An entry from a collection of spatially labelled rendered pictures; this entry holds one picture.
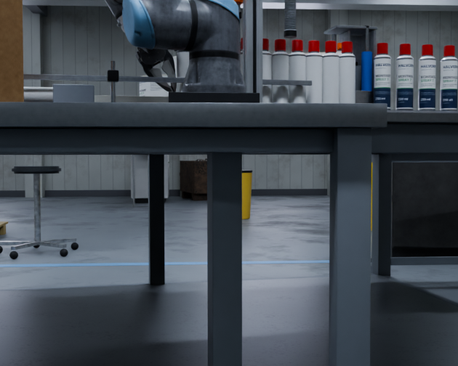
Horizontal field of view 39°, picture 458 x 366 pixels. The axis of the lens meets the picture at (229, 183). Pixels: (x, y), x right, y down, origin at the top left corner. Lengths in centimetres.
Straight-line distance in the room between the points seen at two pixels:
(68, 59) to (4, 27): 1099
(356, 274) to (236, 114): 34
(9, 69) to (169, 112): 49
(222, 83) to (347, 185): 46
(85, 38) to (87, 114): 1140
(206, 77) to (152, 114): 41
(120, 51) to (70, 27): 99
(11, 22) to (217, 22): 44
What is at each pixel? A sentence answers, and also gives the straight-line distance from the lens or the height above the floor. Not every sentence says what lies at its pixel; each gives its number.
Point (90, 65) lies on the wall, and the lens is 1239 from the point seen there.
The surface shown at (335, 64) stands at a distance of 199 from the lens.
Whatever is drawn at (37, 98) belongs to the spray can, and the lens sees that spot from 185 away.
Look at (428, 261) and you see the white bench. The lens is 366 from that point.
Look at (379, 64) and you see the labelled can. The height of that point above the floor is 102.
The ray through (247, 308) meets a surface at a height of 22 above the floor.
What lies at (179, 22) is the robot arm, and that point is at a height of 103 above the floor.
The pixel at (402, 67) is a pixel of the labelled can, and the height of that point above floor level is 101.
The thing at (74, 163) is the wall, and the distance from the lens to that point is 1233.
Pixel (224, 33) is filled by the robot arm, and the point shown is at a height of 102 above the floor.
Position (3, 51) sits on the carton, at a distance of 148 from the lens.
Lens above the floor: 74
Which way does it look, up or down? 2 degrees down
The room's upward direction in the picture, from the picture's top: straight up
